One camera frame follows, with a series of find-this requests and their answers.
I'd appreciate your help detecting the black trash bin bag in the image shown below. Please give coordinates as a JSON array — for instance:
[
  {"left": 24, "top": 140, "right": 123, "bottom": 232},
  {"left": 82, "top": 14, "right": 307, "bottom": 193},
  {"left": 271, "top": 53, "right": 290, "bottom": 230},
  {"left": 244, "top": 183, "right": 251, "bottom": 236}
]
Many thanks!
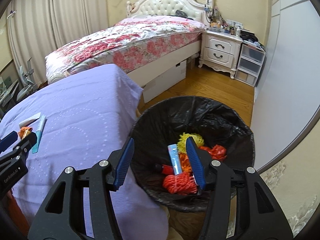
[{"left": 130, "top": 96, "right": 255, "bottom": 212}]

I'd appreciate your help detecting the purple tablecloth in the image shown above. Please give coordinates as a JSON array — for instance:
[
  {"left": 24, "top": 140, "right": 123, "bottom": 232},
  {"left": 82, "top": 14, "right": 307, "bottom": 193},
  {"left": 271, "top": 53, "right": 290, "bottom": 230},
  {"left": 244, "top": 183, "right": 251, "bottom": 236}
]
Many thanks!
[{"left": 0, "top": 63, "right": 171, "bottom": 240}]

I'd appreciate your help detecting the desk with clutter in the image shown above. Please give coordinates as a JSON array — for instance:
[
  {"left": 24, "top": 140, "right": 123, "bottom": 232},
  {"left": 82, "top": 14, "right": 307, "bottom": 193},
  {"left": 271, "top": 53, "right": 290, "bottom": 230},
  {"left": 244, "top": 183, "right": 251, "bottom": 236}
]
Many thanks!
[{"left": 1, "top": 79, "right": 19, "bottom": 119}]

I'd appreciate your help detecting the bed with floral bedspread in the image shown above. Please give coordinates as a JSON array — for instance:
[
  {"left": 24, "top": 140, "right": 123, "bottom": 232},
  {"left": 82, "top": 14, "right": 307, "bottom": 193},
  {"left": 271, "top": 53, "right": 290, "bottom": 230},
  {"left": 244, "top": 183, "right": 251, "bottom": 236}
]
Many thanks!
[{"left": 45, "top": 15, "right": 205, "bottom": 83}]

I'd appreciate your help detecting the light blue toothpaste tube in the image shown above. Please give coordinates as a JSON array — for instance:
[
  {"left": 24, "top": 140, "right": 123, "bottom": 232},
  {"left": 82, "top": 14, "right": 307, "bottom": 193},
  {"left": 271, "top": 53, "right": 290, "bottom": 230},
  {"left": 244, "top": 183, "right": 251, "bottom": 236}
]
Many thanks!
[{"left": 168, "top": 144, "right": 183, "bottom": 175}]

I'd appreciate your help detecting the teal thin wrapper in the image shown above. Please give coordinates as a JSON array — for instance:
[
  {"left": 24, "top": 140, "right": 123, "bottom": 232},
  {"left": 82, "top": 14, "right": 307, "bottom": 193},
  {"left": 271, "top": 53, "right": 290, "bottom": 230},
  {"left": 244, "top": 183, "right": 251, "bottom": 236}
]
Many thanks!
[{"left": 31, "top": 115, "right": 47, "bottom": 154}]

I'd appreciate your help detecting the yellow foam fruit net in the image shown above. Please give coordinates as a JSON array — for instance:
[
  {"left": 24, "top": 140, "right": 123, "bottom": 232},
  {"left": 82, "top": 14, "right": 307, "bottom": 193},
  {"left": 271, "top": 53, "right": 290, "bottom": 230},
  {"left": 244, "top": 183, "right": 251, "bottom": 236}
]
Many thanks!
[{"left": 177, "top": 132, "right": 205, "bottom": 155}]

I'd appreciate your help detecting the beige curtain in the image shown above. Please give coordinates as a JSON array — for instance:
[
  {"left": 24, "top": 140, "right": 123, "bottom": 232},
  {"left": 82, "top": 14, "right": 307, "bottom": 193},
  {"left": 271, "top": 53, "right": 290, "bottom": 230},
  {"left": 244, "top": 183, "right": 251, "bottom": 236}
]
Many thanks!
[{"left": 7, "top": 0, "right": 108, "bottom": 85}]

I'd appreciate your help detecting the grey desk chair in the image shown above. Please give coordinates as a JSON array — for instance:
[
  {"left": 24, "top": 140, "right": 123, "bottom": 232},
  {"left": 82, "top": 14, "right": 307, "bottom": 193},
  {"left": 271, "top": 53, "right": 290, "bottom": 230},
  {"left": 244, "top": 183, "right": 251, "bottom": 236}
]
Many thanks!
[{"left": 17, "top": 58, "right": 38, "bottom": 102}]

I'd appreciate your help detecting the red foam fruit net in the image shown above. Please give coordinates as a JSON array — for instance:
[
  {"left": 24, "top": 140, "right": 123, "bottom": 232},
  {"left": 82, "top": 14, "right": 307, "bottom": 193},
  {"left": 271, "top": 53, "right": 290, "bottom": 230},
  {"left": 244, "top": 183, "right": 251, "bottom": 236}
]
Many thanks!
[{"left": 163, "top": 172, "right": 198, "bottom": 195}]

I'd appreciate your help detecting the orange foil wrapper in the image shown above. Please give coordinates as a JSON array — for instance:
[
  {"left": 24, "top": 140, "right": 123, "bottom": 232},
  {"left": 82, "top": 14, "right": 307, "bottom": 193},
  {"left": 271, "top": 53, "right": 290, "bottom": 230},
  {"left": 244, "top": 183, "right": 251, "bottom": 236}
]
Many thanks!
[{"left": 178, "top": 152, "right": 192, "bottom": 174}]

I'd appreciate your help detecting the white nightstand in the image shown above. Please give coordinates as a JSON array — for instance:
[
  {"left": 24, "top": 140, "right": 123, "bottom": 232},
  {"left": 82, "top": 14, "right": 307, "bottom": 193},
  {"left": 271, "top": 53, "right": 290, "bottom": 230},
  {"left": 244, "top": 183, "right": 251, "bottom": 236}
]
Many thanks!
[{"left": 199, "top": 30, "right": 243, "bottom": 79}]

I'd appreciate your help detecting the orange paper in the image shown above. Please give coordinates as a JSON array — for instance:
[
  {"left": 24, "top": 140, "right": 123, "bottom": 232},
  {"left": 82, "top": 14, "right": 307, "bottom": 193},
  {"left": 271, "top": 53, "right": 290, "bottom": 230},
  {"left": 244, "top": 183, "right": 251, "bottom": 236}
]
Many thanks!
[{"left": 18, "top": 127, "right": 33, "bottom": 140}]

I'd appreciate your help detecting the white tufted headboard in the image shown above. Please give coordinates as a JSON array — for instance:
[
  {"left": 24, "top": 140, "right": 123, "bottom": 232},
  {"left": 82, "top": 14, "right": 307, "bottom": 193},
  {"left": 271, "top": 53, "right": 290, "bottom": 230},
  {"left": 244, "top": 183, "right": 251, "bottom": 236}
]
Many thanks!
[{"left": 126, "top": 0, "right": 214, "bottom": 26}]

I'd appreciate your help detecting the white under-bed storage box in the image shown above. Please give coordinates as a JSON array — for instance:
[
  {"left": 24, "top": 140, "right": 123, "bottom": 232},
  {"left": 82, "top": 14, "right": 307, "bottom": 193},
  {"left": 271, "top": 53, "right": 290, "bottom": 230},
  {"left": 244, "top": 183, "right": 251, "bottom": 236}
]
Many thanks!
[{"left": 143, "top": 60, "right": 187, "bottom": 103}]

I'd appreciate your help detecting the white paper strip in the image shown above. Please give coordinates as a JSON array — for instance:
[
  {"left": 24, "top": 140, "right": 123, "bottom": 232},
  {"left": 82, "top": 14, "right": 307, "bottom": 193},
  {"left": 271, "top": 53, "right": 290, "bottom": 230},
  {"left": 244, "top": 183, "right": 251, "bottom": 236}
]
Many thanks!
[{"left": 19, "top": 112, "right": 41, "bottom": 128}]

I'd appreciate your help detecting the dark red wrapper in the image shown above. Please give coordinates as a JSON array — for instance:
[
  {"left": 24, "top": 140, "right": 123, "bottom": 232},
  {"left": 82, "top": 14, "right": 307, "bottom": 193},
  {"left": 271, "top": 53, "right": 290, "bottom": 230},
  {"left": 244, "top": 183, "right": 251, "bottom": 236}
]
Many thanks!
[{"left": 161, "top": 165, "right": 174, "bottom": 176}]

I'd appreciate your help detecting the clear plastic drawer unit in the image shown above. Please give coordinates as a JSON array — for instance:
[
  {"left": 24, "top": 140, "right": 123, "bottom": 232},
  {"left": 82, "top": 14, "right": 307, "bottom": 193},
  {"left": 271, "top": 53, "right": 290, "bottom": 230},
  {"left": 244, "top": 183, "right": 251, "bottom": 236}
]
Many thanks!
[{"left": 235, "top": 41, "right": 266, "bottom": 87}]

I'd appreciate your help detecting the red mesh net ball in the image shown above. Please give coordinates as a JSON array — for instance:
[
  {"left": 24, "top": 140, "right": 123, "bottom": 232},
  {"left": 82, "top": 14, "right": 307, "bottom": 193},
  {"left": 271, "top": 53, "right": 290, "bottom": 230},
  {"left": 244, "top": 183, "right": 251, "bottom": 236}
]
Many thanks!
[{"left": 200, "top": 145, "right": 227, "bottom": 162}]

